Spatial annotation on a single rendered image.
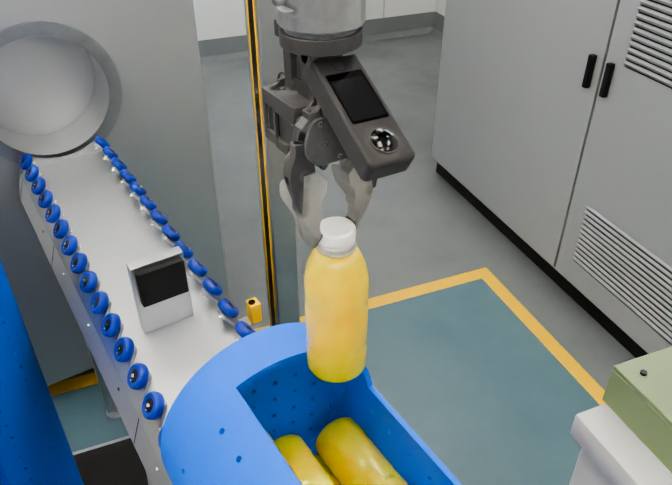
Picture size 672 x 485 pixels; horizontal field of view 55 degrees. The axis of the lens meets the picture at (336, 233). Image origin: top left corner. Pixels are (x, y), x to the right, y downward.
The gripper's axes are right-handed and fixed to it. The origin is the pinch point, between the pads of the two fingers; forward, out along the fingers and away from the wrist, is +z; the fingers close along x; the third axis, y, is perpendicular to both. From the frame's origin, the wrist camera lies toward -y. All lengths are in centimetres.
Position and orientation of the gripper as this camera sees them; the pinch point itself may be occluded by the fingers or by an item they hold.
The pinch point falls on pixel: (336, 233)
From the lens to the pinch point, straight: 64.9
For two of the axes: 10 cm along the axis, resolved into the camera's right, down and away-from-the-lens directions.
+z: 0.1, 8.2, 5.7
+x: -8.4, 3.2, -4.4
